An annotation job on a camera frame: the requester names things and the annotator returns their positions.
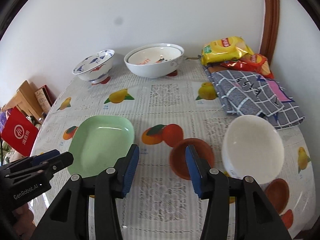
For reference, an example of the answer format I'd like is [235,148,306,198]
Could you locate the brown clay dish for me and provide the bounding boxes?
[169,138,215,180]
[264,178,290,214]

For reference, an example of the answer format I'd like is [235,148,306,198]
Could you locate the green square plate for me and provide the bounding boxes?
[68,115,135,178]

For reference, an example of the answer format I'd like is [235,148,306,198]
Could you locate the white bowl blue trim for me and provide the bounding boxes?
[221,115,284,185]

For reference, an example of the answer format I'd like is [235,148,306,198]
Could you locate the person's left hand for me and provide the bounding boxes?
[13,203,36,239]

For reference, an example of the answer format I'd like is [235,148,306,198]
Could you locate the red gift bag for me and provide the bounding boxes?
[1,107,39,157]

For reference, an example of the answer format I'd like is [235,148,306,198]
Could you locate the patterned red box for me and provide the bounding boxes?
[34,85,56,114]

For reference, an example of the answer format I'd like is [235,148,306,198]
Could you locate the blue red patterned footed bowl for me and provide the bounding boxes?
[72,49,115,84]

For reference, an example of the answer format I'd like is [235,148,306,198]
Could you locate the grey checked folded cloth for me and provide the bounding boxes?
[203,67,305,130]

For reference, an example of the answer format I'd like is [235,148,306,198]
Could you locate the large white bowl grey scrolls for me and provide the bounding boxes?
[124,43,184,79]

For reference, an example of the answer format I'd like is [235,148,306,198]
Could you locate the inner white lemon bowl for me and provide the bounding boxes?
[127,46,182,65]

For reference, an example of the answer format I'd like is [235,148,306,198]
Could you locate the red orange chips bag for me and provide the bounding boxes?
[220,54,274,79]

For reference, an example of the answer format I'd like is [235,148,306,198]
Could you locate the yellow chips bag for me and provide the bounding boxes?
[201,36,254,66]

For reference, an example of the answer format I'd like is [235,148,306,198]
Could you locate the brown wooden corner trim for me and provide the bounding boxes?
[260,0,280,63]

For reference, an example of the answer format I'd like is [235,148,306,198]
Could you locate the wooden board by wall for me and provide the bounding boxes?
[1,80,44,124]

